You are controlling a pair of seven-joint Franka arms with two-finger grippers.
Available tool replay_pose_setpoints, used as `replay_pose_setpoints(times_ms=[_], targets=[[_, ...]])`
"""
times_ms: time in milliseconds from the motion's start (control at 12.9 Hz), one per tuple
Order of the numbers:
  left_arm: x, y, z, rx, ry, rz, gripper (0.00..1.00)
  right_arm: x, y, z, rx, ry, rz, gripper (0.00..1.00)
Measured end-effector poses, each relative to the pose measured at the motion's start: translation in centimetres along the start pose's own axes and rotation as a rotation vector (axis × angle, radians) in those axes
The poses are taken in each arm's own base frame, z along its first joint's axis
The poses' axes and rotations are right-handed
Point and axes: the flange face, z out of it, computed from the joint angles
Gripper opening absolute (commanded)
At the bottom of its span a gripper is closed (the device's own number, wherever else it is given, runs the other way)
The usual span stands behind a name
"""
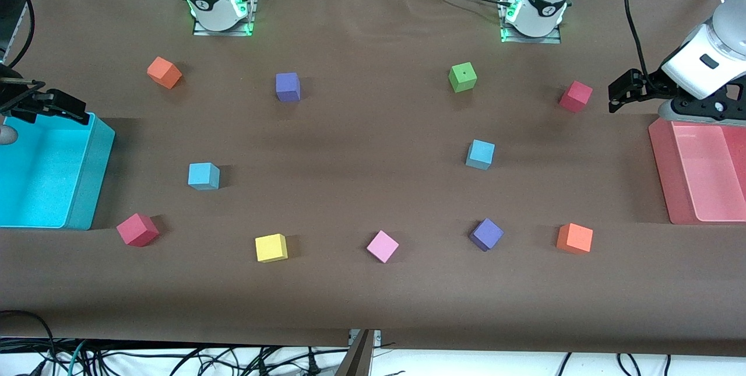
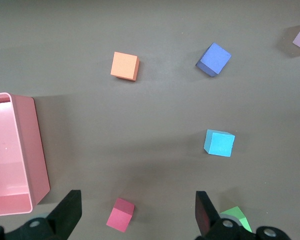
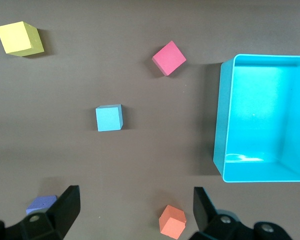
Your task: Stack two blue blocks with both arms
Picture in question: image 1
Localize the light blue foam block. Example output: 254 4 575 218
465 139 496 171
188 162 221 191

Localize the red foam block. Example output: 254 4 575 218
559 80 593 113
116 213 160 247

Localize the cyan plastic bin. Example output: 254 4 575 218
0 111 116 231

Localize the pink plastic bin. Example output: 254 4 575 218
648 117 746 226

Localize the orange foam block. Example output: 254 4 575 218
556 223 594 255
147 57 182 90

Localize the green foam block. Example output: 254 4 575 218
448 62 478 93

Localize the purple foam block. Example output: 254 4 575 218
275 72 301 103
469 218 504 252

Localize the yellow foam block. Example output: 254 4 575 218
255 233 288 263

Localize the brown table cloth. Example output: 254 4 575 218
0 0 746 357

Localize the pink foam block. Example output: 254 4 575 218
366 230 400 263

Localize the dark angled metal bar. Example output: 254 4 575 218
335 331 374 376

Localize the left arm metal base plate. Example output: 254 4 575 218
500 0 563 44

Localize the black looped floor cable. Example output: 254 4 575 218
0 310 57 376

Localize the teal floor cable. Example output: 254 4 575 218
65 339 89 376

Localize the silver metal bracket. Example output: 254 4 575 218
349 329 382 349

